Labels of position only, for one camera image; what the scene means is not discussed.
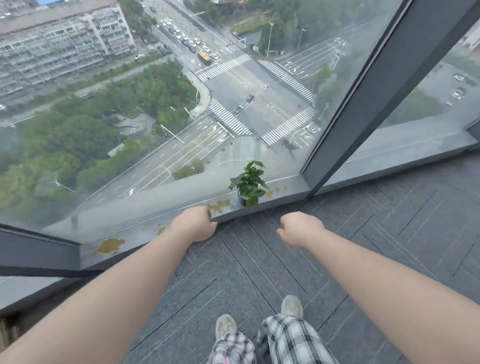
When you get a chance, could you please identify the black white plaid trousers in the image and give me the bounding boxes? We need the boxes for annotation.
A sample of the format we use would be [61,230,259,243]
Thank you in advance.
[207,314,331,364]

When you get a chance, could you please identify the grey stone window sill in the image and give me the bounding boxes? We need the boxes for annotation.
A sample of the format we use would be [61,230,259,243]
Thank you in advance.
[42,174,312,271]
[322,119,480,188]

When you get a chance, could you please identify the person's right hand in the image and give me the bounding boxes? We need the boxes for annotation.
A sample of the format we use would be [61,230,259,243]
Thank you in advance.
[277,212,326,248]

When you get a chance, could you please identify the white left shoe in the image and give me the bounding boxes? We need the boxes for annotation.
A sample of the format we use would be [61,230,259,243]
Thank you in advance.
[215,314,238,341]

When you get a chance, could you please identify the white shoe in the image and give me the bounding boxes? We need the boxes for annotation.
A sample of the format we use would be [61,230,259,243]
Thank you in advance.
[215,314,238,341]
[281,295,304,320]

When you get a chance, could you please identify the dark grey window frame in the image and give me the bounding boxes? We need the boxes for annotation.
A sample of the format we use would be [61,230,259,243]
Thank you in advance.
[0,223,115,279]

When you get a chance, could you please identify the green park trees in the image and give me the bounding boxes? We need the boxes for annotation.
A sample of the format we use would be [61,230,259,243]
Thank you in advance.
[0,60,206,226]

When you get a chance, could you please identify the dark grey window mullion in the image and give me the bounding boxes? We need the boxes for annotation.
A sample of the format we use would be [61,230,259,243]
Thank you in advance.
[301,0,480,200]

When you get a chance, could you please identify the person's left forearm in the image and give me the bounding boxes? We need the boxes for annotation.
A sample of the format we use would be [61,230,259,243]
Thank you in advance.
[0,229,196,364]

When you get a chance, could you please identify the white right shoe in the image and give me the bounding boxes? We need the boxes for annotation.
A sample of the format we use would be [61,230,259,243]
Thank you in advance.
[281,295,304,320]

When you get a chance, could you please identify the person's left hand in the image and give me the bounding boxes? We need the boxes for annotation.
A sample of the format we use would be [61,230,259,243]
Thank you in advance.
[169,206,218,244]

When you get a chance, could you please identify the row of queued cars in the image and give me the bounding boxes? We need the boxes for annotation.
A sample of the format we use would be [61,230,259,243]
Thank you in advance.
[157,16,222,61]

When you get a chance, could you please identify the person's right forearm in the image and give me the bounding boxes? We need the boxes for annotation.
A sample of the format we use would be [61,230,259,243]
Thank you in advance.
[300,226,480,364]

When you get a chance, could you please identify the grey apartment building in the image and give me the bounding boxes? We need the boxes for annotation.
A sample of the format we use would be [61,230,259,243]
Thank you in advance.
[0,0,138,107]

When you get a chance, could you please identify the green potted plant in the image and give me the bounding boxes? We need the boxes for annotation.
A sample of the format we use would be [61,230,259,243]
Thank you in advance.
[227,160,270,208]

